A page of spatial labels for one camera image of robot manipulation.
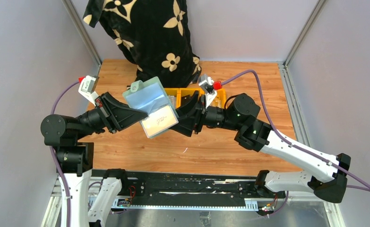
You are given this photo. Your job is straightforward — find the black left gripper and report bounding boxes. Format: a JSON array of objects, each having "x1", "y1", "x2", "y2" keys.
[{"x1": 76, "y1": 90, "x2": 148, "y2": 140}]

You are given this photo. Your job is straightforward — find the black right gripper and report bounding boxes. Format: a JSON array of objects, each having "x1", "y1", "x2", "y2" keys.
[{"x1": 164, "y1": 90, "x2": 241, "y2": 137}]

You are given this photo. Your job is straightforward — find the white gold credit card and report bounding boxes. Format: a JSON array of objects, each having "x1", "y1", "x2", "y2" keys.
[{"x1": 140, "y1": 105, "x2": 178, "y2": 138}]

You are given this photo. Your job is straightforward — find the green leather card holder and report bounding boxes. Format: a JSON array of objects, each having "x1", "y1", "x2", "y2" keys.
[{"x1": 123, "y1": 77, "x2": 178, "y2": 138}]

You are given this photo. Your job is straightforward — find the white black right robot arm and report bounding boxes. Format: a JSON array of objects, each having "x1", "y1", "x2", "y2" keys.
[{"x1": 171, "y1": 92, "x2": 351, "y2": 203}]

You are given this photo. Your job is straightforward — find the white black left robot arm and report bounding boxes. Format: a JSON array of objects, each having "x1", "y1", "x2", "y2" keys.
[{"x1": 41, "y1": 92, "x2": 148, "y2": 227}]

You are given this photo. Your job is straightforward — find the left yellow plastic bin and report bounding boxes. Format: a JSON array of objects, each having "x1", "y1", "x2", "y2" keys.
[{"x1": 165, "y1": 88, "x2": 181, "y2": 108}]

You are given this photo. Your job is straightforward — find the right yellow plastic bin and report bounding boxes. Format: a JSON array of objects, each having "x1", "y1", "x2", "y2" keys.
[{"x1": 211, "y1": 88, "x2": 227, "y2": 108}]

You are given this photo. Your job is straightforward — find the black floral blanket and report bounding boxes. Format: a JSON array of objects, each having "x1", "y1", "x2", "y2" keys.
[{"x1": 82, "y1": 0, "x2": 202, "y2": 88}]

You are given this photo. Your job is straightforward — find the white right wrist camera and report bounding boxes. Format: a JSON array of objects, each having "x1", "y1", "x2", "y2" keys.
[{"x1": 198, "y1": 74, "x2": 222, "y2": 108}]

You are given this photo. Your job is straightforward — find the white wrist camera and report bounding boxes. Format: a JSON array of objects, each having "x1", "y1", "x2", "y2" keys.
[
  {"x1": 78, "y1": 75, "x2": 99, "y2": 106},
  {"x1": 198, "y1": 74, "x2": 222, "y2": 108}
]

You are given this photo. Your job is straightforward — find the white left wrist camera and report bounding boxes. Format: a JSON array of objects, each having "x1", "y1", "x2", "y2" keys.
[{"x1": 78, "y1": 75, "x2": 99, "y2": 106}]

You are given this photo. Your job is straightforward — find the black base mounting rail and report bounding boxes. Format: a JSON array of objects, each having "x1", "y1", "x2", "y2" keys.
[{"x1": 92, "y1": 169, "x2": 287, "y2": 208}]

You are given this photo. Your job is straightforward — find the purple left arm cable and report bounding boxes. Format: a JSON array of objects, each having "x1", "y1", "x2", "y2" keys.
[{"x1": 48, "y1": 80, "x2": 104, "y2": 227}]

